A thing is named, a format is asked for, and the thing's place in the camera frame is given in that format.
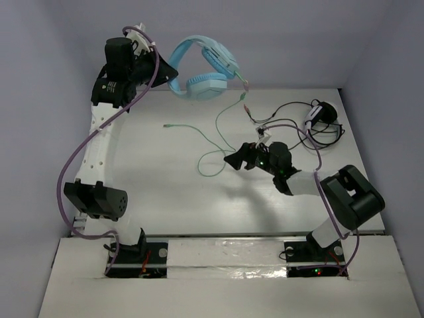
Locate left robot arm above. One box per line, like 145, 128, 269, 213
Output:
64, 36, 178, 261

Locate green headphone cable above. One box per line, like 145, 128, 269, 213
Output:
163, 71, 250, 177

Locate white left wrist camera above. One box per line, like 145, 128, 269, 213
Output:
125, 23, 151, 56

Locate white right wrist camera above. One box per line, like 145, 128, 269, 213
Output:
256, 125, 272, 148

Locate white front cover panel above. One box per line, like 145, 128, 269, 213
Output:
166, 238, 287, 280

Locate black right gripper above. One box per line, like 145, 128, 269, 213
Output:
225, 139, 279, 177

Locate white black headphones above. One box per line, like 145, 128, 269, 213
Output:
303, 101, 344, 148

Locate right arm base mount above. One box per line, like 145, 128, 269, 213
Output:
278, 235, 348, 278

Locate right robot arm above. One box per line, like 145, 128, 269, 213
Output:
224, 142, 386, 260

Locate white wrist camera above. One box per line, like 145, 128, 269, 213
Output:
125, 23, 151, 56
256, 125, 272, 148

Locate black headphone cable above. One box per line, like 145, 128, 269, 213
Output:
243, 100, 344, 152

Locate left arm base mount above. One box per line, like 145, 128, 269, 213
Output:
103, 230, 168, 279

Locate aluminium side rail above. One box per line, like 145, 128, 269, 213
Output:
68, 212, 88, 234

